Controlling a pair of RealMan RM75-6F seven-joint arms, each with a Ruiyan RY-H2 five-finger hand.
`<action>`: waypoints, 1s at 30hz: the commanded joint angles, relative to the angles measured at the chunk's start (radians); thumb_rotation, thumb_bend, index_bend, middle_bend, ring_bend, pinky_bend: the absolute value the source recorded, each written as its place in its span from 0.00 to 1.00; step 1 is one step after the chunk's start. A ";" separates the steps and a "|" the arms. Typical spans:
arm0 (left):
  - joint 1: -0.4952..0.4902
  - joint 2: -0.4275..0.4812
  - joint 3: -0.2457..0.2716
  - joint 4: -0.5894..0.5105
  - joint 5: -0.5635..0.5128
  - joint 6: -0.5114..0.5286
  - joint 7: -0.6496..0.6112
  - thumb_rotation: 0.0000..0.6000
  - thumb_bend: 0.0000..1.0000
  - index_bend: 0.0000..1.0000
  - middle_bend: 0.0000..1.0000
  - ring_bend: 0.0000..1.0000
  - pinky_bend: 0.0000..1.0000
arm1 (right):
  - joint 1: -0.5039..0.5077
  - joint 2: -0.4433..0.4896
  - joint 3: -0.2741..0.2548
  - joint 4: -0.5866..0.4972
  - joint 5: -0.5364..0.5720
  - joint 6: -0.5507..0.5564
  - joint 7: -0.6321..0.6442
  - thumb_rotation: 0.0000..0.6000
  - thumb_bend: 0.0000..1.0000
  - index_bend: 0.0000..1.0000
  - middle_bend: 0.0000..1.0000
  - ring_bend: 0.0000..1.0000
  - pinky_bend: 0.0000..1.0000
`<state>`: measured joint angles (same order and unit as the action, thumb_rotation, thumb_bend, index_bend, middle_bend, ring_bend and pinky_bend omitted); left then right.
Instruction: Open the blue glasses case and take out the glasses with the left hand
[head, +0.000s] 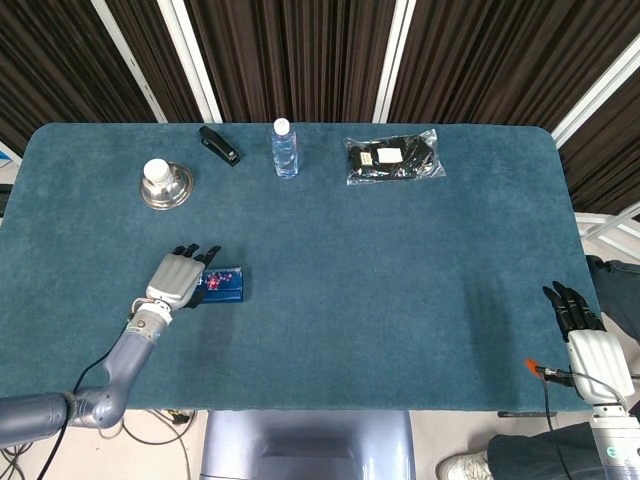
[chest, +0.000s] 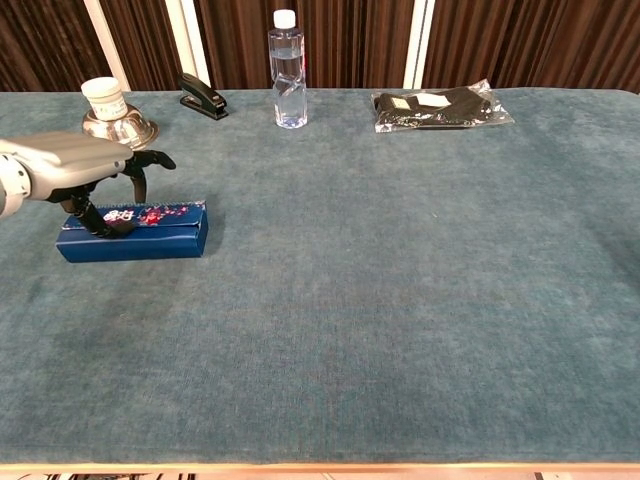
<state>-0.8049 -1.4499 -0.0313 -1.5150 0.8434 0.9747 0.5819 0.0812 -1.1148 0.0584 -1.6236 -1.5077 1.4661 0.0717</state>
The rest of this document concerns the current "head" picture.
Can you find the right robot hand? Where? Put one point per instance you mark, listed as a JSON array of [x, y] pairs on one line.
[[597, 360]]

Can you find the blue printed glasses case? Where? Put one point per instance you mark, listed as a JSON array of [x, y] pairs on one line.
[[225, 290]]

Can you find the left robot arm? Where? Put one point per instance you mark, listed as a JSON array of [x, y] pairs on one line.
[[125, 360]]

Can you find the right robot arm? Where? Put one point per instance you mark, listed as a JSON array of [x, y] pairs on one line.
[[620, 445]]

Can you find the dark trousers leg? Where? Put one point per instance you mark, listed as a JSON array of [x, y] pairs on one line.
[[540, 450], [617, 295]]

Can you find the white sneaker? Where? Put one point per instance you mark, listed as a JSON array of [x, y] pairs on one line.
[[462, 467]]

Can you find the teal table cloth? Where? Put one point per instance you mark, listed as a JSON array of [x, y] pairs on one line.
[[350, 275]]

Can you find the black garment in plastic bag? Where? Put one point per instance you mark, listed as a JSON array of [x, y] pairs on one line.
[[395, 160]]

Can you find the blue-grey robot torso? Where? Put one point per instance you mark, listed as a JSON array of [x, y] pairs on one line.
[[305, 445]]

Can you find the clear plastic water bottle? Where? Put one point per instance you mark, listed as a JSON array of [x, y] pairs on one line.
[[286, 150]]

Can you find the dark brown pleated curtain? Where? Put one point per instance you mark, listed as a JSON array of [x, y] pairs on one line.
[[300, 60]]

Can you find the black stapler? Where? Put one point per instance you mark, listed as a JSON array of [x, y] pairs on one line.
[[217, 145]]

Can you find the stainless steel bowl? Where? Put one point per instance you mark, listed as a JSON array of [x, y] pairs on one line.
[[172, 194]]

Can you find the small white plastic jar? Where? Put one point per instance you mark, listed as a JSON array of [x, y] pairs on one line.
[[157, 170]]

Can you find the white and blue board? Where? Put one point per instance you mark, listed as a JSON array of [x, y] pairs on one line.
[[7, 160]]

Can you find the aluminium floor frame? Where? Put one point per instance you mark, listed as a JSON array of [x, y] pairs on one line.
[[600, 227]]

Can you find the white frame post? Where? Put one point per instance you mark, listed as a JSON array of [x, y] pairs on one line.
[[595, 95], [192, 65], [130, 60], [392, 65]]

